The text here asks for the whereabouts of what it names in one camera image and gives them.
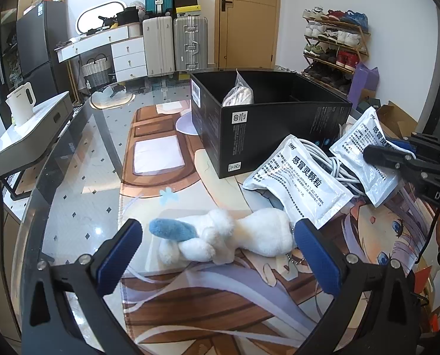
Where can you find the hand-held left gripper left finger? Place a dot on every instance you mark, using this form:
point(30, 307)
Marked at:
point(119, 256)

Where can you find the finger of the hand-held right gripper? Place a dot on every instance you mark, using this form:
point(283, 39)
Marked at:
point(384, 156)
point(402, 145)

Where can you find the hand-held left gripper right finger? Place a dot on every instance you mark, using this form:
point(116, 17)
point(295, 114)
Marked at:
point(316, 259)

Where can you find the silver medicine packet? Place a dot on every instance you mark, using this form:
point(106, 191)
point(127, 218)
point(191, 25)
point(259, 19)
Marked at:
point(367, 140)
point(301, 181)

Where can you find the white plush dog toy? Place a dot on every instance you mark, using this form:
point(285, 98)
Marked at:
point(238, 235)

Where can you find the black cardboard box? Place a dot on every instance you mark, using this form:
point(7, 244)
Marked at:
point(264, 133)

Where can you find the clear bag with beige contents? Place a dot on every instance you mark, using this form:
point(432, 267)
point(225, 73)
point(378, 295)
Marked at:
point(238, 94)

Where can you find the brown cardboard box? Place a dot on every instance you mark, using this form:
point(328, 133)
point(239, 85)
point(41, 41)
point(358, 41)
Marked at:
point(399, 120)

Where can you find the purple bag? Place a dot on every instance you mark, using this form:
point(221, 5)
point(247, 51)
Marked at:
point(364, 83)

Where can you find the printed desk mat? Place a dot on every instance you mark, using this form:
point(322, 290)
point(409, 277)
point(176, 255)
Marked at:
point(212, 303)

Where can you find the wooden shoe rack with shoes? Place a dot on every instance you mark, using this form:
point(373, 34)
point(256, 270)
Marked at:
point(334, 48)

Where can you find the white round pad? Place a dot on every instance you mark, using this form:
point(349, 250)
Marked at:
point(186, 125)

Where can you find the grey side table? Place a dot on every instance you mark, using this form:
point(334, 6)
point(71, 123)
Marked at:
point(35, 129)

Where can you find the white electric kettle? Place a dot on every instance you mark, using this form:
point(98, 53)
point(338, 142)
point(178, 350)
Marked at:
point(20, 103)

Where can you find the woven basket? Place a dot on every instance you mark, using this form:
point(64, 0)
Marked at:
point(96, 72)

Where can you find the wooden door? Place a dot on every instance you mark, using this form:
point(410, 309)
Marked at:
point(249, 18)

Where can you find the white dresser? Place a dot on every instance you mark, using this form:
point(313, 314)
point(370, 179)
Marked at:
point(127, 53)

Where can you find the white suitcase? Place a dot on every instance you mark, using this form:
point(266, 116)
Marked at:
point(157, 46)

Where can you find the silver suitcase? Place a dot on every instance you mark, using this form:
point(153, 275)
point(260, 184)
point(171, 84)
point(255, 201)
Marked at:
point(190, 44)

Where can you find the dark glass cabinet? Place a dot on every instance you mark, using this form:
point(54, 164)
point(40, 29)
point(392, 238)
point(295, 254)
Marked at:
point(3, 63)

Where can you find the black refrigerator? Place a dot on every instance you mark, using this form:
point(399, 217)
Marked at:
point(39, 44)

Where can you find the black bag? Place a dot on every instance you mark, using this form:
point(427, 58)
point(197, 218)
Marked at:
point(128, 17)

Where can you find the oval mirror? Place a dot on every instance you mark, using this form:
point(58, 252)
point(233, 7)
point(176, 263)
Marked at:
point(101, 14)

